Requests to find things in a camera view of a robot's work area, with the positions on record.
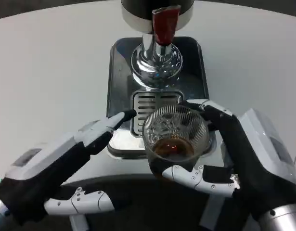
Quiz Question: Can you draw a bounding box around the black steel drink dispenser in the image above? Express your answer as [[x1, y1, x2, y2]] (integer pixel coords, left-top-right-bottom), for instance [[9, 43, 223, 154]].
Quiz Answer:
[[120, 0, 194, 89]]

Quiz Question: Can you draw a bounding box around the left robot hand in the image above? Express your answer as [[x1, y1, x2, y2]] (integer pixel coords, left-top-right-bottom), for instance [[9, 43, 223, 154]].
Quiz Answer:
[[0, 109, 137, 227]]

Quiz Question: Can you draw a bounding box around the black robot torso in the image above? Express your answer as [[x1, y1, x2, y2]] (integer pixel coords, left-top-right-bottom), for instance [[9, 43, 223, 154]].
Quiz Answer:
[[45, 172, 259, 231]]

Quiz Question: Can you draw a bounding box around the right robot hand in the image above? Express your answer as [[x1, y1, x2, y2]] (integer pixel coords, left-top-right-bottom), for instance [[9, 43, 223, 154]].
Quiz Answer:
[[162, 98, 296, 227]]

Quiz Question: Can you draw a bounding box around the slotted steel drain grid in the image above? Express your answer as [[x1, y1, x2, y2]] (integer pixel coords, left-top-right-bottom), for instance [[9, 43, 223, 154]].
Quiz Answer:
[[130, 90, 184, 136]]

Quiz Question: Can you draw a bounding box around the clear ribbed glass cup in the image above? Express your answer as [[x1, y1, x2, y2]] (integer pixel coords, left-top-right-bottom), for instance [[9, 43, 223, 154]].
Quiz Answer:
[[142, 104, 210, 180]]

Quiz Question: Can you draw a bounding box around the red tap handle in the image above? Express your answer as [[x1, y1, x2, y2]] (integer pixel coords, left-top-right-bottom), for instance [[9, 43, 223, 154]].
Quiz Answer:
[[151, 7, 181, 46]]

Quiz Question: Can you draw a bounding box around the steel drip tray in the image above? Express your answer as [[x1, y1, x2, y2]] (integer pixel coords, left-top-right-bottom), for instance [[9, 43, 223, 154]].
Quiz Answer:
[[107, 36, 211, 161]]

